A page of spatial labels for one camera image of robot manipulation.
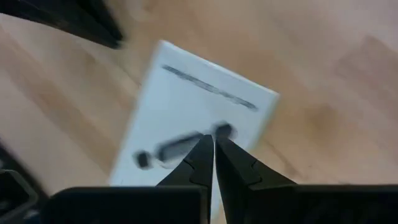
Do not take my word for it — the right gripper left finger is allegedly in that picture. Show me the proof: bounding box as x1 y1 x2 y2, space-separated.
40 133 215 224

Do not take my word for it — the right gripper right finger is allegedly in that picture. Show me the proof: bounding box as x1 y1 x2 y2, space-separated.
214 136 398 224

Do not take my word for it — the white box with adapter picture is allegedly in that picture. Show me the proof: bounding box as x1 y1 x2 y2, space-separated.
108 39 280 223

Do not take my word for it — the black metal table frame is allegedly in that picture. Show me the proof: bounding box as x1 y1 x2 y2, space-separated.
0 0 124 224

